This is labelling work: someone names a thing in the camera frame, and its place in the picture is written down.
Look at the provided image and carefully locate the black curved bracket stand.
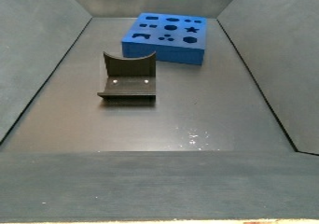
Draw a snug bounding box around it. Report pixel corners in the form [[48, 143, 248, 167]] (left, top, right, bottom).
[[97, 53, 156, 99]]

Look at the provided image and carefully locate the blue foam shape board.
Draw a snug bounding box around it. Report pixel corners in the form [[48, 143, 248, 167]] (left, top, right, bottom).
[[121, 13, 207, 65]]

